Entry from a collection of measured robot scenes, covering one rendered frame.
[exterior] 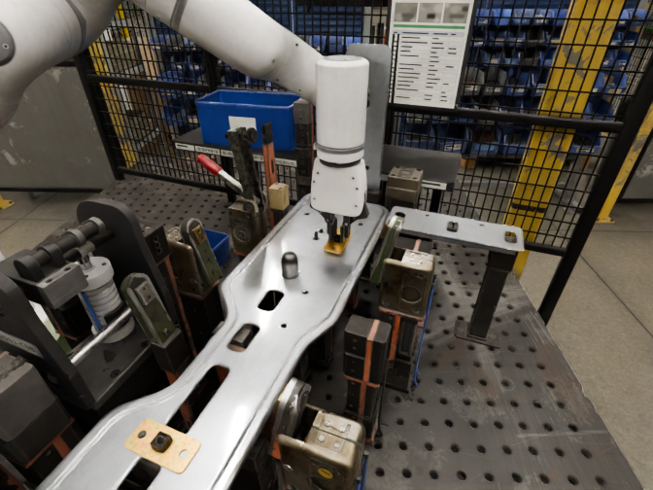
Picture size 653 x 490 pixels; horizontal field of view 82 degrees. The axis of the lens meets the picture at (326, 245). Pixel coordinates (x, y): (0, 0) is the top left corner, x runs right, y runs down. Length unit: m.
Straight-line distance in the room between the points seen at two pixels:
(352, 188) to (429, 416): 0.50
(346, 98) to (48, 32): 0.40
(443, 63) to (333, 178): 0.59
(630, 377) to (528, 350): 1.19
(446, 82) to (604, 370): 1.54
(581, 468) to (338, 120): 0.77
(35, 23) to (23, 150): 2.92
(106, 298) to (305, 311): 0.30
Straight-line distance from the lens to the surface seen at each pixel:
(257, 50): 0.60
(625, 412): 2.08
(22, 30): 0.63
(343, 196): 0.69
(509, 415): 0.94
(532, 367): 1.05
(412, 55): 1.18
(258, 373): 0.55
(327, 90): 0.62
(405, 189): 0.94
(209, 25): 0.60
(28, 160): 3.57
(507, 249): 0.84
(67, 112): 3.21
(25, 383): 0.57
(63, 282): 0.54
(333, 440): 0.44
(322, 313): 0.62
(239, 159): 0.77
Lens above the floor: 1.44
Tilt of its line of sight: 34 degrees down
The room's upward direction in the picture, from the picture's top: straight up
